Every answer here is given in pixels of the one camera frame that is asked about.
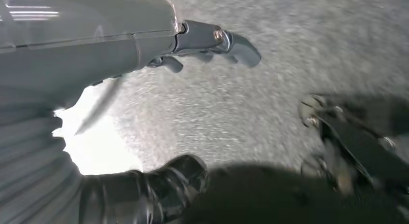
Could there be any black robot left foot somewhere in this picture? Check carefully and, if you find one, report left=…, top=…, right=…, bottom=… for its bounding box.
left=298, top=93, right=409, bottom=199

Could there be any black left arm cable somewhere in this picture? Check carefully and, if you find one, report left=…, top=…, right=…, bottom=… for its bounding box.
left=75, top=76, right=126, bottom=136

